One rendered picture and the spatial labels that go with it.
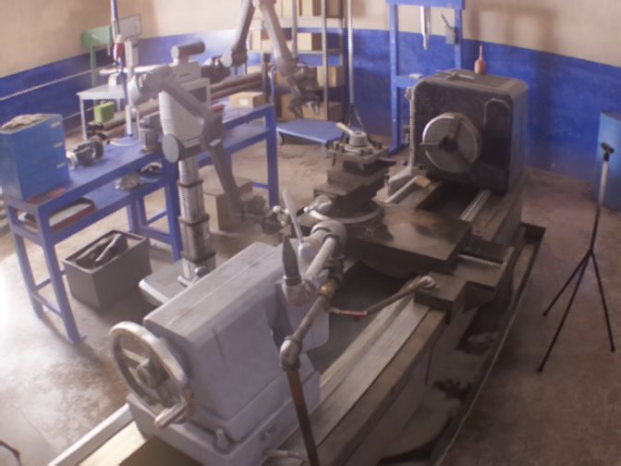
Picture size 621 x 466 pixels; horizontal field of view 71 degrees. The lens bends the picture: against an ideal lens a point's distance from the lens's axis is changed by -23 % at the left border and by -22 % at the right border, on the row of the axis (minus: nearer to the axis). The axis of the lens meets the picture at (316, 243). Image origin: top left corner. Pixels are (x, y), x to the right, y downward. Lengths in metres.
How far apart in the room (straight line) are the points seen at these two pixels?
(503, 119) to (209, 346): 1.71
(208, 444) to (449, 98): 1.88
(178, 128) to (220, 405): 1.69
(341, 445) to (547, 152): 4.96
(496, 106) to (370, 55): 4.04
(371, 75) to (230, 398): 5.51
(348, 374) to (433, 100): 1.48
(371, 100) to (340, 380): 5.23
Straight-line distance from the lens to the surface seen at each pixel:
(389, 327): 1.52
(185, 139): 2.52
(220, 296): 1.06
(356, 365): 1.38
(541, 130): 5.77
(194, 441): 1.07
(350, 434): 1.20
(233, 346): 1.03
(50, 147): 2.96
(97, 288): 3.26
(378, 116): 6.35
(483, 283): 1.68
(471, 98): 2.42
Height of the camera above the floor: 1.72
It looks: 27 degrees down
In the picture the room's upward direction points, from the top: 2 degrees counter-clockwise
